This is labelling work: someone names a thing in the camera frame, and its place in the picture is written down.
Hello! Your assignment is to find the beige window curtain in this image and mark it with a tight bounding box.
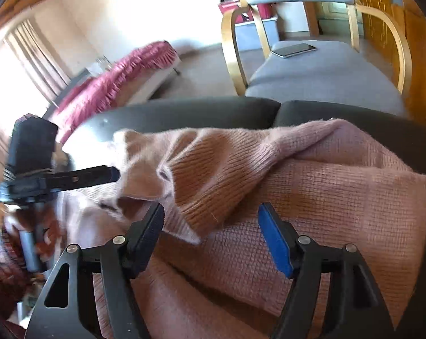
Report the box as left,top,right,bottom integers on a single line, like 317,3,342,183
4,18,70,103

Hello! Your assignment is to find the bed with red blanket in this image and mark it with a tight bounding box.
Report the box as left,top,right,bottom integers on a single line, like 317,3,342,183
49,41,178,145

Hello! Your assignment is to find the smartphone on chair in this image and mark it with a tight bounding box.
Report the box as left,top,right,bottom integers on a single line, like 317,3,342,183
271,43,316,59

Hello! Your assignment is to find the pink knitted sweater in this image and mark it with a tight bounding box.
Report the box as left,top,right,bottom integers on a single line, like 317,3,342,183
57,119,426,338

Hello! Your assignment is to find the grey cushioned wooden armchair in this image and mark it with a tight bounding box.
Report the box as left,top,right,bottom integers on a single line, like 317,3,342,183
221,0,412,117

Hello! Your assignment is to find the wooden wardrobe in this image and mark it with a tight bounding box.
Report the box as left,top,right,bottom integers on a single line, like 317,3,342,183
359,0,426,125

